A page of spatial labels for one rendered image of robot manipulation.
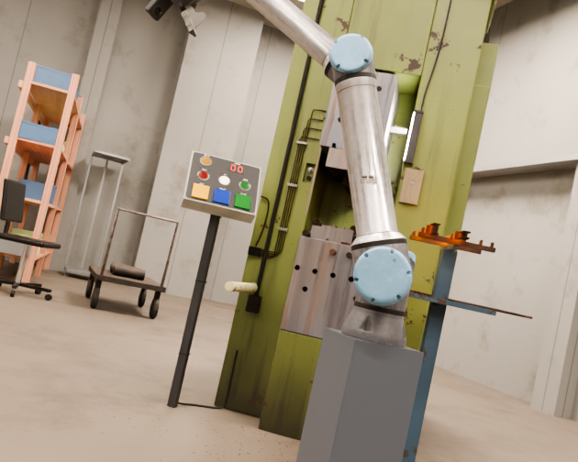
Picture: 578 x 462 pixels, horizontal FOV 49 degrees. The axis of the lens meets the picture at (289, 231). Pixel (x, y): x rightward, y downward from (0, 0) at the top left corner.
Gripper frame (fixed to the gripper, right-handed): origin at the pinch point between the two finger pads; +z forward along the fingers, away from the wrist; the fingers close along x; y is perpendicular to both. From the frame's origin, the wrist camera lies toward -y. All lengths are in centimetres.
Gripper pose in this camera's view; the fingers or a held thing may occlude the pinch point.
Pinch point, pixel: (178, 18)
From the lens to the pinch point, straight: 183.8
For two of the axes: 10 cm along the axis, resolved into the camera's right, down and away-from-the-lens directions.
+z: 1.9, 7.6, -6.2
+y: 8.8, -4.1, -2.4
